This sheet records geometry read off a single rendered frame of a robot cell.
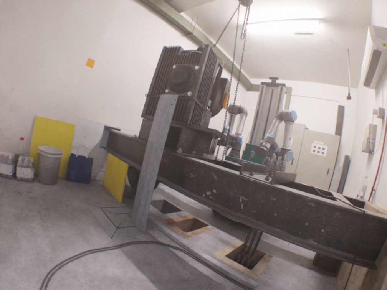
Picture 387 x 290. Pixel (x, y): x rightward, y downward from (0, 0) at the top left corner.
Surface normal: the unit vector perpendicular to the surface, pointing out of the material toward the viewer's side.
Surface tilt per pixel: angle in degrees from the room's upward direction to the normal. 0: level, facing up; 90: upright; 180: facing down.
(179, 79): 90
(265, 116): 90
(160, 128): 90
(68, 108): 90
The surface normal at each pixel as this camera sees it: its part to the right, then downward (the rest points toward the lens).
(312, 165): -0.62, -0.15
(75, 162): 0.54, 0.15
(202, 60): -0.42, -0.10
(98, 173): 0.73, 0.20
